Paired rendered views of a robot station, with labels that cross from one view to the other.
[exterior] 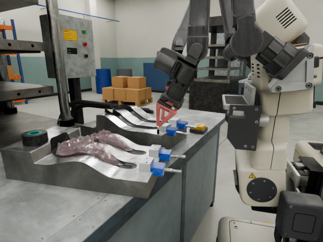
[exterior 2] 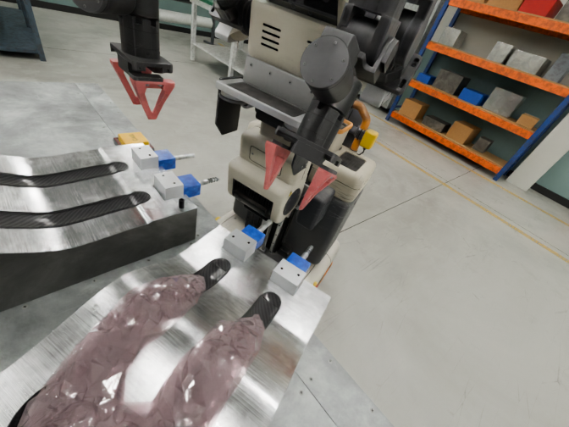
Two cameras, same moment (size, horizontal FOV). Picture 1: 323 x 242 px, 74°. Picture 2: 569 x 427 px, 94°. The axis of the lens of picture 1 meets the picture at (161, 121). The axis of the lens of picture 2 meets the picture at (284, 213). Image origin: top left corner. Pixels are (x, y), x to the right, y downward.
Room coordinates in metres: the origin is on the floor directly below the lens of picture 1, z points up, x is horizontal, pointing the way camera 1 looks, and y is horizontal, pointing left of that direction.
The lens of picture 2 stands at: (0.64, 0.35, 1.24)
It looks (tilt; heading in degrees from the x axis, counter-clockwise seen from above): 38 degrees down; 275
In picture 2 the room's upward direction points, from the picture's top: 19 degrees clockwise
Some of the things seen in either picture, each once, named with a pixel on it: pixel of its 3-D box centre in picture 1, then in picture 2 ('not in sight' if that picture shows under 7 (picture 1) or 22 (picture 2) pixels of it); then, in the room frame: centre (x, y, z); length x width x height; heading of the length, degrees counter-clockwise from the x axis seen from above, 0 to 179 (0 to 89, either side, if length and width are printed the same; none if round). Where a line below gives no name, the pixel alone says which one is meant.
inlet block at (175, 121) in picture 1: (184, 125); (167, 159); (0.98, -0.11, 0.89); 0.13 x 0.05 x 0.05; 60
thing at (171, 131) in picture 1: (174, 131); (190, 185); (0.88, -0.06, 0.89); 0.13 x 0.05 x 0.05; 60
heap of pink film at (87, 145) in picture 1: (92, 143); (162, 357); (0.73, 0.25, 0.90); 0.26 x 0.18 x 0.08; 77
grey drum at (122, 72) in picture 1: (124, 81); not in sight; (8.09, 1.37, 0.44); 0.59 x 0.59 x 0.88
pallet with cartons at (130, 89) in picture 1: (127, 90); not in sight; (6.15, 0.97, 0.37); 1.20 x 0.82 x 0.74; 64
